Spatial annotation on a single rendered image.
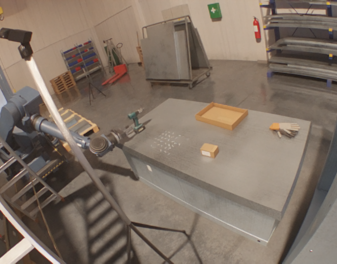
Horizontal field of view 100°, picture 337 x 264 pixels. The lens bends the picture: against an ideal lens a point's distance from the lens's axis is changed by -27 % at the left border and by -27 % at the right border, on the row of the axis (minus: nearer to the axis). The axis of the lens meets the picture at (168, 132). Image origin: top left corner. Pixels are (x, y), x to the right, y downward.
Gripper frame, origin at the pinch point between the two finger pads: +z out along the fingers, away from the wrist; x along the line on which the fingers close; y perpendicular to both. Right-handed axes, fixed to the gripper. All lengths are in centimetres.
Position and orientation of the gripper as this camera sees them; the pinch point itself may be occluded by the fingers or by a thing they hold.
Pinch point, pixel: (128, 128)
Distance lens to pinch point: 195.6
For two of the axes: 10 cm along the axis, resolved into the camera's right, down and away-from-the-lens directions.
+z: 6.9, -5.4, 4.8
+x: 6.7, 2.4, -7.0
